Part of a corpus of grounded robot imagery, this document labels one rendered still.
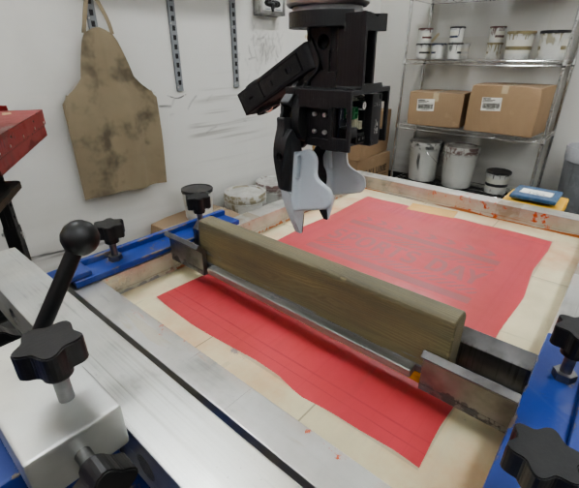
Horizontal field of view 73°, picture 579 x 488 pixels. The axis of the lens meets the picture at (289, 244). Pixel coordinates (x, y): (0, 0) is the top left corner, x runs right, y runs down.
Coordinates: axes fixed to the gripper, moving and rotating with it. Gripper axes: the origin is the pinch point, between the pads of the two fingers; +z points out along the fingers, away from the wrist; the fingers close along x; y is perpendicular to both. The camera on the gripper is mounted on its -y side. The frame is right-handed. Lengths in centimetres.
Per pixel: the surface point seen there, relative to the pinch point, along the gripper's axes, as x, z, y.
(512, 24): 369, -35, -71
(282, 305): -3.1, 11.9, -1.6
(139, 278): -8.8, 14.3, -26.0
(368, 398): -5.8, 16.0, 12.5
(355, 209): 41.4, 16.3, -17.7
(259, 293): -3.0, 11.9, -5.8
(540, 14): 369, -41, -52
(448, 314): -1.1, 5.6, 17.5
